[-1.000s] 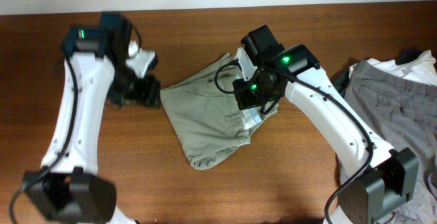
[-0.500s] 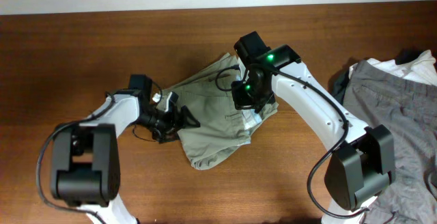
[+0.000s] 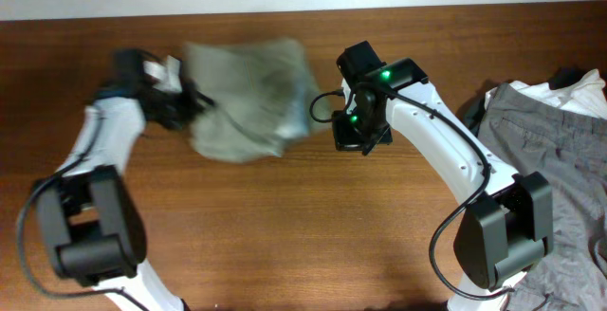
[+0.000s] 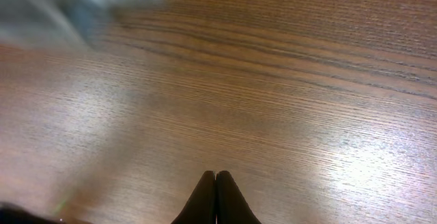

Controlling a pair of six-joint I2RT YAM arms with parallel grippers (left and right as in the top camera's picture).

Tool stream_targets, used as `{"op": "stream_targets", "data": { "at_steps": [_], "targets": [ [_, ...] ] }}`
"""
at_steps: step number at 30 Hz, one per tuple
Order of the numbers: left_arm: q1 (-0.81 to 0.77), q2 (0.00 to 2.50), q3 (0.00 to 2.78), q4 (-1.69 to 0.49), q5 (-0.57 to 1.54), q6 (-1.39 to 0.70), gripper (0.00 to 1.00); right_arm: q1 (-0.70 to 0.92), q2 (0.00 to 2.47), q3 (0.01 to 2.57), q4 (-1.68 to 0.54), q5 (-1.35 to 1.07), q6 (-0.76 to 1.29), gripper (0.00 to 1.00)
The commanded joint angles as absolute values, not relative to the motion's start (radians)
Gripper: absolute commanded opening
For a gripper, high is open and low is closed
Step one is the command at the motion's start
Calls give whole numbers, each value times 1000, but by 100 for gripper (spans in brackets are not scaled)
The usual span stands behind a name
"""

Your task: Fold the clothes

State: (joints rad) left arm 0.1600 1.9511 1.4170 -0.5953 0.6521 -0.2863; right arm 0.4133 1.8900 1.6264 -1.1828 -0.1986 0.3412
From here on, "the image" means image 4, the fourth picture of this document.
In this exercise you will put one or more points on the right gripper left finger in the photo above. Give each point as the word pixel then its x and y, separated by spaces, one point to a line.
pixel 200 207

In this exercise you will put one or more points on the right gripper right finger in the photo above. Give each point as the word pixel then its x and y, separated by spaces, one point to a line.
pixel 231 206

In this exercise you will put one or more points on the khaki shorts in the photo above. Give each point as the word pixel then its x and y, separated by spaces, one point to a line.
pixel 56 23

